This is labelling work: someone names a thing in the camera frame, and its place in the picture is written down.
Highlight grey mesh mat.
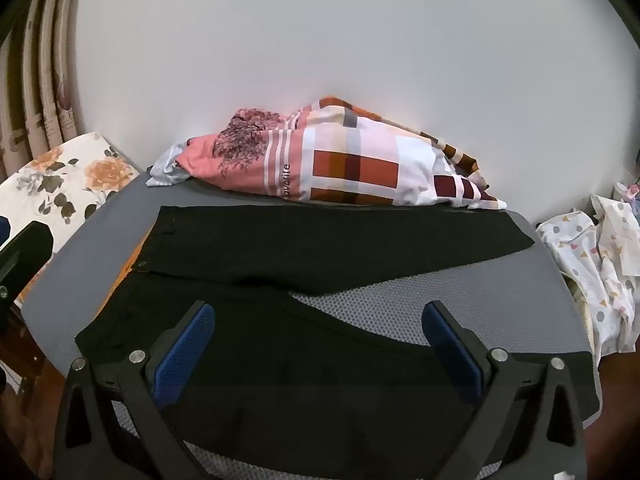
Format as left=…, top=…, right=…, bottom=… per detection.
left=20, top=172, right=603, bottom=480

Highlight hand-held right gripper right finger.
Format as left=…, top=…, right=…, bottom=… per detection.
left=421, top=300, right=587, bottom=480

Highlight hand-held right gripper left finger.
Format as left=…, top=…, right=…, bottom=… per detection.
left=52, top=301, right=221, bottom=480

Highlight black pants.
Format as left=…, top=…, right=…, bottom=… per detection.
left=75, top=204, right=601, bottom=471

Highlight white dotted cloth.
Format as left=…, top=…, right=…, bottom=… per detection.
left=536, top=210, right=638, bottom=361

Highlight floral pillow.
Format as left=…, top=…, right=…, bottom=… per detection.
left=0, top=132, right=141, bottom=311

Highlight beige curtain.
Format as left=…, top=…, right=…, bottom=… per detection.
left=0, top=0, right=88, bottom=181

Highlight pink checked blanket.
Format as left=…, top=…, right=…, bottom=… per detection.
left=175, top=96, right=508, bottom=210

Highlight light blue cloth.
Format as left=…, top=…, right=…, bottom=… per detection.
left=146, top=141, right=193, bottom=188

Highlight pale printed cloth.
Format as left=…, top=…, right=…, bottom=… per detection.
left=592, top=194, right=640, bottom=277

